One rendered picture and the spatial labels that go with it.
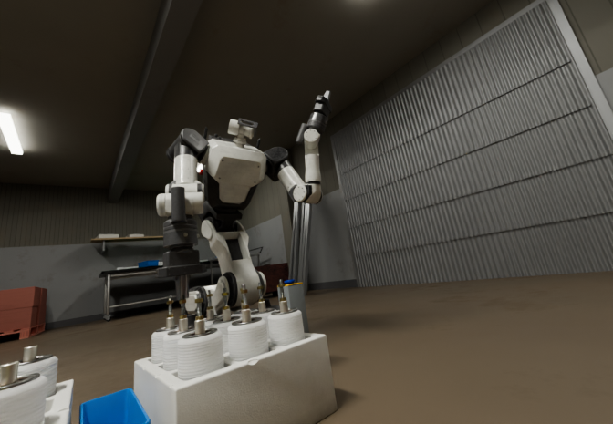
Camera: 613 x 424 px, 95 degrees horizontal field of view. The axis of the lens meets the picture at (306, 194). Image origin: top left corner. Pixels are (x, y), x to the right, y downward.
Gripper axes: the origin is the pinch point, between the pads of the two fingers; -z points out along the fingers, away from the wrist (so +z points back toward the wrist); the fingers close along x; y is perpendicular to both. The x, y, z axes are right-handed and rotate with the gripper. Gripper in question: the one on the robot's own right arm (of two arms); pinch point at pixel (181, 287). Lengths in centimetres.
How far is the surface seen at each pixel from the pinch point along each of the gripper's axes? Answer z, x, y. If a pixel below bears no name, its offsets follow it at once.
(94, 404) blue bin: -25.0, 16.8, -17.4
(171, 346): -13.3, 3.7, 2.9
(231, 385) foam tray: -20.8, -3.5, 19.5
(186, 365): -15.6, 3.7, 14.5
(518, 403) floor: -36, -56, 53
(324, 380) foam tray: -28.1, -28.4, 19.1
